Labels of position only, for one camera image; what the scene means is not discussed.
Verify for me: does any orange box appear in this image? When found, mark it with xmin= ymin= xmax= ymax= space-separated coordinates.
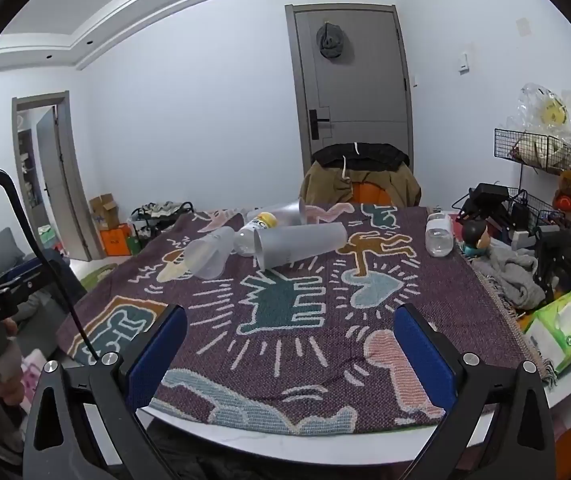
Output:
xmin=98 ymin=224 xmax=139 ymax=257

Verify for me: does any black door lock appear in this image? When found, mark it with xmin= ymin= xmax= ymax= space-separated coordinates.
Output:
xmin=308 ymin=108 xmax=331 ymax=140

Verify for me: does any black-haired doll figure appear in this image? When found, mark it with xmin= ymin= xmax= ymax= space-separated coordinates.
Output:
xmin=459 ymin=219 xmax=492 ymax=259

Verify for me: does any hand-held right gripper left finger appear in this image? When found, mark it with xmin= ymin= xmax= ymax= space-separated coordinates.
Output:
xmin=22 ymin=304 xmax=188 ymax=480

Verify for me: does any brown cardboard box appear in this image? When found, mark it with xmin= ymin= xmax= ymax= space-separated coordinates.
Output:
xmin=88 ymin=193 xmax=121 ymax=231

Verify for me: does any orange chair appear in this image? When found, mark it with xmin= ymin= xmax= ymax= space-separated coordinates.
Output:
xmin=353 ymin=182 xmax=392 ymax=206

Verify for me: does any green floor mat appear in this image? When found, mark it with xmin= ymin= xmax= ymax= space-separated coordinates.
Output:
xmin=82 ymin=262 xmax=119 ymax=292

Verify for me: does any purple printed blanket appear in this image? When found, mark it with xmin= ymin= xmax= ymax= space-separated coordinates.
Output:
xmin=58 ymin=203 xmax=562 ymax=436

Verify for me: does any black power adapter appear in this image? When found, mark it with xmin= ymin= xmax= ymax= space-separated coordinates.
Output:
xmin=452 ymin=182 xmax=512 ymax=222

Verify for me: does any clear bottle with white cap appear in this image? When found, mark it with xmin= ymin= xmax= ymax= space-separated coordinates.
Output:
xmin=425 ymin=212 xmax=455 ymax=259

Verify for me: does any black jacket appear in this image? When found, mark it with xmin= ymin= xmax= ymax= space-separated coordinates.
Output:
xmin=312 ymin=143 xmax=411 ymax=169

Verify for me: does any brown jacket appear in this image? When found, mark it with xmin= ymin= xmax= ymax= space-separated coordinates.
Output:
xmin=299 ymin=159 xmax=423 ymax=209

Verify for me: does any pink packet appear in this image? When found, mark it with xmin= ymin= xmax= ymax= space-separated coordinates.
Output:
xmin=19 ymin=349 xmax=50 ymax=407

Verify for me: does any large frosted plastic cup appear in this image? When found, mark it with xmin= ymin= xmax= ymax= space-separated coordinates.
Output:
xmin=254 ymin=222 xmax=349 ymax=271

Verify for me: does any black cable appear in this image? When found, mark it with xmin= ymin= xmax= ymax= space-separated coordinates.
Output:
xmin=0 ymin=166 xmax=102 ymax=364

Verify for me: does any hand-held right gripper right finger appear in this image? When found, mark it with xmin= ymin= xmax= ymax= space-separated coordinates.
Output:
xmin=393 ymin=302 xmax=559 ymax=480

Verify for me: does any black desk stand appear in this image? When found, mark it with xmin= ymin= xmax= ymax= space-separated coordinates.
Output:
xmin=532 ymin=224 xmax=571 ymax=302

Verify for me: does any black wire rack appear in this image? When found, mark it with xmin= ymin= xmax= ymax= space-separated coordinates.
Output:
xmin=494 ymin=128 xmax=571 ymax=177

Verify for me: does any grey cloth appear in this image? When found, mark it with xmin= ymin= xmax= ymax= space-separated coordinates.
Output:
xmin=472 ymin=246 xmax=550 ymax=312

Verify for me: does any clear bottle with yellow cap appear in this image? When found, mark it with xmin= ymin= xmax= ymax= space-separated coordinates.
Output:
xmin=234 ymin=212 xmax=279 ymax=257

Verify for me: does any clear plastic bag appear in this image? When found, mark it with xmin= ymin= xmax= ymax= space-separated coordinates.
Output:
xmin=504 ymin=82 xmax=571 ymax=162

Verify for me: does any black clothes basket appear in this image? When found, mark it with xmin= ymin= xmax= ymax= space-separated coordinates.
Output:
xmin=129 ymin=200 xmax=197 ymax=252

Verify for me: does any orange plush toy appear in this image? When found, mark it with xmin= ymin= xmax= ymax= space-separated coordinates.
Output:
xmin=552 ymin=169 xmax=571 ymax=211

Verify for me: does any black wire basket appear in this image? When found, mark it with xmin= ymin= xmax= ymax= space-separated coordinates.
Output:
xmin=504 ymin=187 xmax=567 ymax=235

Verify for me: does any grey hat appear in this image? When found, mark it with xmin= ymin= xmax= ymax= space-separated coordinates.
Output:
xmin=315 ymin=21 xmax=354 ymax=62

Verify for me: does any green tissue pack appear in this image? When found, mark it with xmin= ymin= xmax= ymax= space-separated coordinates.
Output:
xmin=522 ymin=290 xmax=571 ymax=374

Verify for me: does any grey open door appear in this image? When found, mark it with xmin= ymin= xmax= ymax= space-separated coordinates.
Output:
xmin=12 ymin=91 xmax=92 ymax=262

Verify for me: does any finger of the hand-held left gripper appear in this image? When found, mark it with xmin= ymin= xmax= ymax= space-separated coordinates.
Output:
xmin=0 ymin=264 xmax=42 ymax=306

